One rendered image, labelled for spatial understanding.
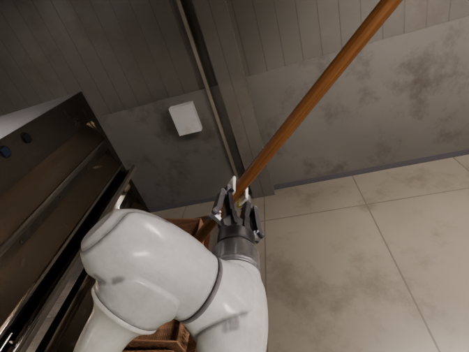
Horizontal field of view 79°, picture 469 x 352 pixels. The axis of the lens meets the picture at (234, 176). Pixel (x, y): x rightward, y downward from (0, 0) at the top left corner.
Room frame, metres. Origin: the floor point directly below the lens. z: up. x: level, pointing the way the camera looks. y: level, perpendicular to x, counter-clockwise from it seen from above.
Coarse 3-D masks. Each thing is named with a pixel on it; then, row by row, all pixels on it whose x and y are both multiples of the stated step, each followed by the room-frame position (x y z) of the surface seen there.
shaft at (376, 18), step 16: (384, 0) 0.52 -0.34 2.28; (400, 0) 0.51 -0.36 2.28; (368, 16) 0.53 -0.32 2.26; (384, 16) 0.51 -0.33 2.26; (368, 32) 0.52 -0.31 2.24; (352, 48) 0.53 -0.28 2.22; (336, 64) 0.53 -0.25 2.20; (320, 80) 0.54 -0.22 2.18; (304, 96) 0.56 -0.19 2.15; (320, 96) 0.54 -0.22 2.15; (304, 112) 0.55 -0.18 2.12; (288, 128) 0.55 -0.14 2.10; (272, 144) 0.56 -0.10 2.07; (256, 160) 0.58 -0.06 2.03; (256, 176) 0.58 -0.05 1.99; (240, 192) 0.58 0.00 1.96; (208, 224) 0.61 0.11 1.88
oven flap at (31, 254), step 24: (96, 168) 2.07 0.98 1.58; (120, 168) 2.22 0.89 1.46; (72, 192) 1.74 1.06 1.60; (96, 192) 1.87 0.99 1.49; (72, 216) 1.58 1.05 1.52; (48, 240) 1.36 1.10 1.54; (24, 264) 1.19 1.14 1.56; (48, 264) 1.24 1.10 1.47; (0, 288) 1.04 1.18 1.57; (24, 288) 1.08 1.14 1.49; (0, 312) 0.95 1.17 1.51; (0, 336) 0.86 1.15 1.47
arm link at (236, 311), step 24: (240, 264) 0.33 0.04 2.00; (216, 288) 0.26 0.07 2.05; (240, 288) 0.27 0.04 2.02; (264, 288) 0.29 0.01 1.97; (216, 312) 0.24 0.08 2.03; (240, 312) 0.24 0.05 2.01; (264, 312) 0.25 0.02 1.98; (216, 336) 0.22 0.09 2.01; (240, 336) 0.21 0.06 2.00; (264, 336) 0.22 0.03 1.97
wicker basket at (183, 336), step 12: (168, 324) 1.30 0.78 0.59; (180, 324) 1.17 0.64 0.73; (144, 336) 1.28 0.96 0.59; (156, 336) 1.25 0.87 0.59; (180, 336) 1.11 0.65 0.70; (132, 348) 1.13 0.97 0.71; (144, 348) 1.12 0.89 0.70; (156, 348) 1.10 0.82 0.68; (168, 348) 1.09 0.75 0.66; (180, 348) 1.07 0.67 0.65
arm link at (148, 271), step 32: (96, 224) 0.32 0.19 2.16; (128, 224) 0.28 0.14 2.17; (160, 224) 0.30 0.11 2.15; (96, 256) 0.26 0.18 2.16; (128, 256) 0.25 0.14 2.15; (160, 256) 0.26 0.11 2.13; (192, 256) 0.27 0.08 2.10; (96, 288) 0.26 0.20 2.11; (128, 288) 0.24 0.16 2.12; (160, 288) 0.24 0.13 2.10; (192, 288) 0.25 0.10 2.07; (96, 320) 0.24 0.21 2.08; (128, 320) 0.22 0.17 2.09; (160, 320) 0.23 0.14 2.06
